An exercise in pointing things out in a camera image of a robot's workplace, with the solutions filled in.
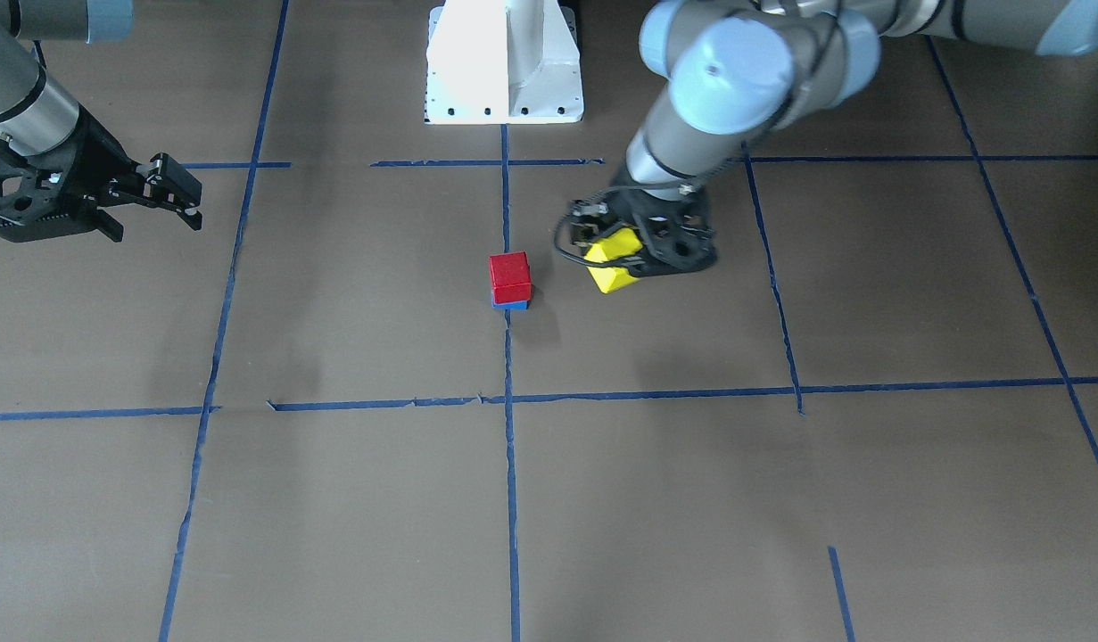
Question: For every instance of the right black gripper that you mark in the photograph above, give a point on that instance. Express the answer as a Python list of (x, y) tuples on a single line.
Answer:
[(100, 159)]

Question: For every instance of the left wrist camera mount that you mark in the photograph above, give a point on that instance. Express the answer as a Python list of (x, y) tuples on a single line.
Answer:
[(674, 244)]

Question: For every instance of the red wooden block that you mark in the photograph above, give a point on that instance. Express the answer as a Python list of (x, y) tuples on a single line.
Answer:
[(510, 277)]

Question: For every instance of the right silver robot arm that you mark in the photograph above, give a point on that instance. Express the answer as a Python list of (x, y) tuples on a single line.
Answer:
[(36, 112)]

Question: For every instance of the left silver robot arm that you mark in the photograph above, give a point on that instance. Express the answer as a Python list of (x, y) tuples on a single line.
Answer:
[(736, 71)]

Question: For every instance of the blue wooden block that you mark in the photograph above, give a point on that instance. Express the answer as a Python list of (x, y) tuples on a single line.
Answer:
[(512, 305)]

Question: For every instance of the white pedestal column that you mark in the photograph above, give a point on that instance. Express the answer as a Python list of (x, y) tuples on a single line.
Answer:
[(503, 62)]

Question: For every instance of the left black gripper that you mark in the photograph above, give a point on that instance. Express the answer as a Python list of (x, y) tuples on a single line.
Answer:
[(636, 214)]

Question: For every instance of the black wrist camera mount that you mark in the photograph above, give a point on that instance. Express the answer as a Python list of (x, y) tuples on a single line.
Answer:
[(35, 203)]

